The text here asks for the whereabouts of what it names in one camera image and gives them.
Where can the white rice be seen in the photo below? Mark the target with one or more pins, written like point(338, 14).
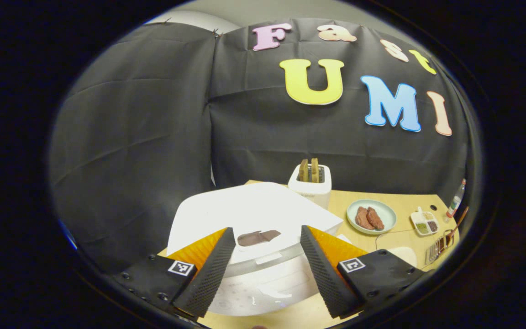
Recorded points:
point(404, 258)

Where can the clear rice container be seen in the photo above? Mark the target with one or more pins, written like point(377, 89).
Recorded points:
point(386, 240)

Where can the clear plastic water bottle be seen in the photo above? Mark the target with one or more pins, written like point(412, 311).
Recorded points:
point(454, 203)

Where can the pale green plate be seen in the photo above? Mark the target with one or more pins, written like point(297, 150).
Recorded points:
point(386, 210)

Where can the red-brown meat piece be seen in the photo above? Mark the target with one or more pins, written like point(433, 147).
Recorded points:
point(377, 219)
point(362, 219)

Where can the white divided bean dish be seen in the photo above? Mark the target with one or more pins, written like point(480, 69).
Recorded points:
point(423, 221)

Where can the black backdrop cloth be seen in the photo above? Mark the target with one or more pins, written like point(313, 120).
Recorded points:
point(130, 137)

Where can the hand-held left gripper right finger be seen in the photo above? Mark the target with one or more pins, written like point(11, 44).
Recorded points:
point(324, 278)

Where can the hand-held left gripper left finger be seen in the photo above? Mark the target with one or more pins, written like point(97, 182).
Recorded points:
point(208, 278)

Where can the white rice cooker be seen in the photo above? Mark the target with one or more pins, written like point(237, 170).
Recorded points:
point(254, 210)

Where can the white toaster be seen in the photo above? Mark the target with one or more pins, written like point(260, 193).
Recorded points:
point(311, 194)

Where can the brown bread slice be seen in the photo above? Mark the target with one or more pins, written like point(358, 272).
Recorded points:
point(314, 170)
point(303, 171)

